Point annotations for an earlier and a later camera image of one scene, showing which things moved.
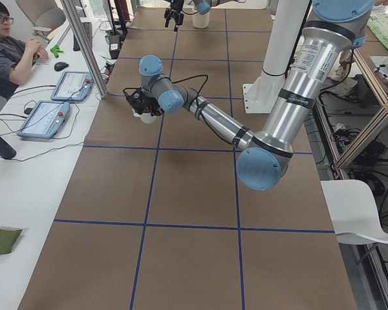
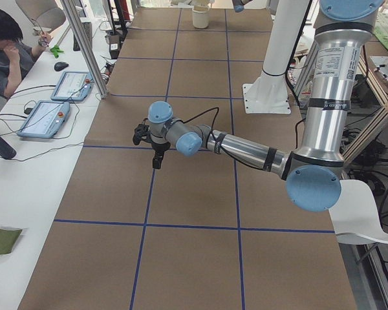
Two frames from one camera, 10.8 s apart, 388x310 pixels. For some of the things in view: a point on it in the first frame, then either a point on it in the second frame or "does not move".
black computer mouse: (60, 66) does not move
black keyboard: (88, 30) does not move
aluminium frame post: (85, 47) does not move
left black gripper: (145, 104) → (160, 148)
